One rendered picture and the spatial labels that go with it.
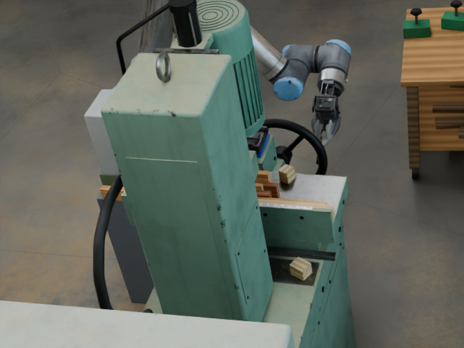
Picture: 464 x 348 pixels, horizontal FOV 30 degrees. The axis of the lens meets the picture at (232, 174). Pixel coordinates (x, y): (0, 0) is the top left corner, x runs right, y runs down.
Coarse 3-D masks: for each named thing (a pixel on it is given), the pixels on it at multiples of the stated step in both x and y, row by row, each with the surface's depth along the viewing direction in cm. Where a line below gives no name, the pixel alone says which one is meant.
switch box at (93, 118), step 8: (104, 96) 186; (96, 104) 184; (88, 112) 182; (96, 112) 181; (88, 120) 181; (96, 120) 181; (88, 128) 183; (96, 128) 182; (104, 128) 182; (96, 136) 184; (104, 136) 183; (96, 144) 185; (104, 144) 185; (96, 152) 187; (104, 152) 186; (112, 152) 186; (104, 160) 188; (112, 160) 187; (104, 168) 190; (112, 168) 189
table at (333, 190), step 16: (272, 176) 248; (304, 176) 245; (320, 176) 244; (336, 176) 243; (288, 192) 241; (304, 192) 240; (320, 192) 239; (336, 192) 238; (336, 208) 233; (272, 224) 233; (288, 224) 231; (336, 224) 232; (304, 240) 233; (320, 240) 232
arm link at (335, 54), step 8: (336, 40) 280; (320, 48) 280; (328, 48) 279; (336, 48) 278; (344, 48) 278; (320, 56) 278; (328, 56) 278; (336, 56) 277; (344, 56) 277; (320, 64) 279; (328, 64) 276; (336, 64) 275; (344, 64) 276; (344, 72) 275
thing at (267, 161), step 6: (270, 138) 252; (270, 144) 250; (264, 150) 248; (270, 150) 250; (264, 156) 246; (270, 156) 250; (276, 156) 257; (258, 162) 244; (264, 162) 245; (270, 162) 251; (264, 168) 246; (270, 168) 251
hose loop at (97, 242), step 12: (120, 180) 193; (108, 192) 190; (108, 204) 187; (108, 216) 186; (96, 228) 185; (96, 240) 184; (96, 252) 184; (96, 264) 184; (96, 276) 184; (96, 288) 185; (108, 300) 187; (144, 312) 206
